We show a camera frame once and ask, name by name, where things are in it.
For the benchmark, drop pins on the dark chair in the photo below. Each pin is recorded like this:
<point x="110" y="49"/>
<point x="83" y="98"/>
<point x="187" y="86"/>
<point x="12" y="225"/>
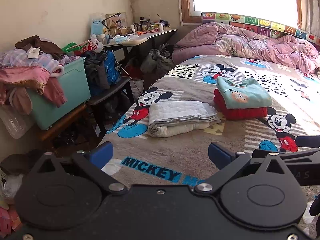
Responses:
<point x="117" y="85"/>

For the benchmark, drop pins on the wooden picture box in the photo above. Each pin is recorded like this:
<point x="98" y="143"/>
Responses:
<point x="117" y="22"/>

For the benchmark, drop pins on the cartoon mouse printed blanket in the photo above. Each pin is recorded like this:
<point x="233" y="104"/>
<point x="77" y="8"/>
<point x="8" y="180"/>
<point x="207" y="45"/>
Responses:
<point x="190" y="140"/>

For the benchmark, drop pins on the dark cloth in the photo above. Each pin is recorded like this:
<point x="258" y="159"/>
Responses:
<point x="17" y="162"/>

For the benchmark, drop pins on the white red plastic bag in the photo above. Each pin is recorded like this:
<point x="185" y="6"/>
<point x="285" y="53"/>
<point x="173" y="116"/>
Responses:
<point x="93" y="43"/>

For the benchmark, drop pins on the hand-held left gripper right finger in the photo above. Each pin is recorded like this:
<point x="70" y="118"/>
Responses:
<point x="219" y="153"/>

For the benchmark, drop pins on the pink quilt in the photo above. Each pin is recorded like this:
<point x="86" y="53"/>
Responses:
<point x="237" y="42"/>

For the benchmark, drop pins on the blue tissue pack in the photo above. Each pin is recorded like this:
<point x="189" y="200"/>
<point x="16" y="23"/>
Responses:
<point x="121" y="39"/>

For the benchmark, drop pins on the teal printed sweater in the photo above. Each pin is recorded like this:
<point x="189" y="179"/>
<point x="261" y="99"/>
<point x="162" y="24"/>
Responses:
<point x="245" y="92"/>

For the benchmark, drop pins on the brown garment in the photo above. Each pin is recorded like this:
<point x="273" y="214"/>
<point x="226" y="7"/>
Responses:
<point x="45" y="43"/>

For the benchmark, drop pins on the light curtain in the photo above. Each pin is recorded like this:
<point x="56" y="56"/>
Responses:
<point x="311" y="5"/>

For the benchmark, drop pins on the pink satin garment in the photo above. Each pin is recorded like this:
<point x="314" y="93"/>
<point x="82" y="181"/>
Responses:
<point x="22" y="77"/>

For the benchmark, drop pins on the dark grey clothes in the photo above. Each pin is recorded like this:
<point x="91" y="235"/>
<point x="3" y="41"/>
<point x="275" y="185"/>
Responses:
<point x="98" y="72"/>

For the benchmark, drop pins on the green package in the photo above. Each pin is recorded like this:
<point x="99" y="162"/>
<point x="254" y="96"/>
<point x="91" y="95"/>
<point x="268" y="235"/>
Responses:
<point x="72" y="47"/>

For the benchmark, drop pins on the blue plastic bag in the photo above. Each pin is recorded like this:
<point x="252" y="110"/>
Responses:
<point x="112" y="67"/>

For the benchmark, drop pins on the white desk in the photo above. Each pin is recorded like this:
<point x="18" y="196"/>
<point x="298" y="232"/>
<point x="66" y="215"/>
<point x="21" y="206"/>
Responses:
<point x="145" y="38"/>

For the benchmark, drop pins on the white quilted garment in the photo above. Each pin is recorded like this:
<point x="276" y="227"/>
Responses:
<point x="180" y="115"/>

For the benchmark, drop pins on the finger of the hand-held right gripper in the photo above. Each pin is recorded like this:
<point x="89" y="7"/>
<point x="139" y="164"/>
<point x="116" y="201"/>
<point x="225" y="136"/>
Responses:
<point x="308" y="141"/>
<point x="300" y="155"/>

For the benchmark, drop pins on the clear plastic lid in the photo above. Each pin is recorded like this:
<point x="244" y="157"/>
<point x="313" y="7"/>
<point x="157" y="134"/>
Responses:
<point x="12" y="125"/>

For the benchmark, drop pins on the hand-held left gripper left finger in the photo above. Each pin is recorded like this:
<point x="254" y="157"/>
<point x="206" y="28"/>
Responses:
<point x="102" y="152"/>

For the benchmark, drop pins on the wooden stool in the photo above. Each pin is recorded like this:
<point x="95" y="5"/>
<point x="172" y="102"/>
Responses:
<point x="67" y="120"/>

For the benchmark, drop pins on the group of desk bottles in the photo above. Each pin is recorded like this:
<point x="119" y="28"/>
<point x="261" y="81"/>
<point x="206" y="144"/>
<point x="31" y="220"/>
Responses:
<point x="152" y="26"/>

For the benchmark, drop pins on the grey bag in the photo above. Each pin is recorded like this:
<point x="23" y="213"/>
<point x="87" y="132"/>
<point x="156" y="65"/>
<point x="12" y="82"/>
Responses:
<point x="157" y="60"/>

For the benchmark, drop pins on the pink package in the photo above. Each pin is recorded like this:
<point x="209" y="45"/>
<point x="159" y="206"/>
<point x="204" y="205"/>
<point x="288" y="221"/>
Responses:
<point x="8" y="220"/>

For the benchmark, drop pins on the lavender plaid garment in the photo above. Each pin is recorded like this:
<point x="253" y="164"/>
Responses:
<point x="37" y="60"/>

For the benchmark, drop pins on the teal storage bin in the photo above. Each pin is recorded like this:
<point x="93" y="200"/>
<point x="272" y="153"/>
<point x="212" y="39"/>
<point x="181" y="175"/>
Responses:
<point x="67" y="92"/>

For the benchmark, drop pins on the red knit sweater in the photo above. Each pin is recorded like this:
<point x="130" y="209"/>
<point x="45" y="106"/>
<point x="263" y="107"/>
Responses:
<point x="245" y="113"/>

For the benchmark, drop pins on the clear blue label package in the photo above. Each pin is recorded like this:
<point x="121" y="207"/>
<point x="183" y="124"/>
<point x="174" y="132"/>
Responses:
<point x="97" y="25"/>

